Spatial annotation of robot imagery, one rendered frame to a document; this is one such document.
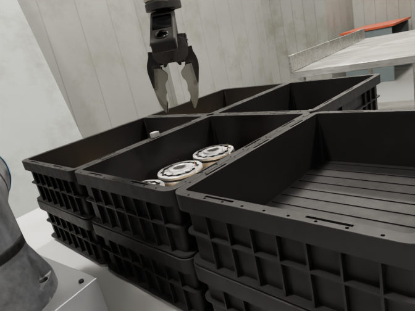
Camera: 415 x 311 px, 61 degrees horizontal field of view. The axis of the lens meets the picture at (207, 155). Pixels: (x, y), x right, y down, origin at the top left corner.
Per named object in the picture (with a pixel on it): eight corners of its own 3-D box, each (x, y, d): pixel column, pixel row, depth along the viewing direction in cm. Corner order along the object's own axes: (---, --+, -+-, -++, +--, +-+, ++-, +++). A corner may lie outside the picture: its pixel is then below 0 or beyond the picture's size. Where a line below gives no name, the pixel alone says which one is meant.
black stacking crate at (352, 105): (320, 165, 76) (314, 113, 73) (220, 156, 97) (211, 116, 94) (383, 114, 102) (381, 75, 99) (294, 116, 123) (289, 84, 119)
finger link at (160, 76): (169, 108, 79) (171, 66, 76) (167, 113, 73) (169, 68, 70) (155, 107, 78) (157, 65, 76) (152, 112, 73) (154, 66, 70)
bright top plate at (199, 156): (213, 163, 78) (212, 160, 78) (184, 159, 85) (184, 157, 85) (242, 147, 84) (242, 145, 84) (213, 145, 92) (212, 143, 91)
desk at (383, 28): (412, 64, 656) (410, 16, 631) (396, 80, 545) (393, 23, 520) (367, 70, 705) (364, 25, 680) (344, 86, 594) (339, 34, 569)
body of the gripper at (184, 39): (192, 61, 77) (183, 2, 74) (191, 63, 69) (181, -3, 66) (157, 66, 77) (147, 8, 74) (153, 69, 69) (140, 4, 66)
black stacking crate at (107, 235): (205, 329, 53) (187, 263, 50) (105, 271, 74) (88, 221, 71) (325, 210, 79) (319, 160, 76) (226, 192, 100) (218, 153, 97)
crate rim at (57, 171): (74, 182, 68) (70, 171, 68) (22, 169, 89) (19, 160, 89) (212, 123, 94) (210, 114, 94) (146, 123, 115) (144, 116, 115)
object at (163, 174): (178, 182, 71) (178, 180, 70) (149, 178, 78) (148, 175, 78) (212, 164, 77) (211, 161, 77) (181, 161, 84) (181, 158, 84)
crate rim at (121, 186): (173, 208, 47) (168, 192, 47) (75, 182, 68) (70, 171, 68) (315, 122, 73) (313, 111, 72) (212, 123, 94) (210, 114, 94)
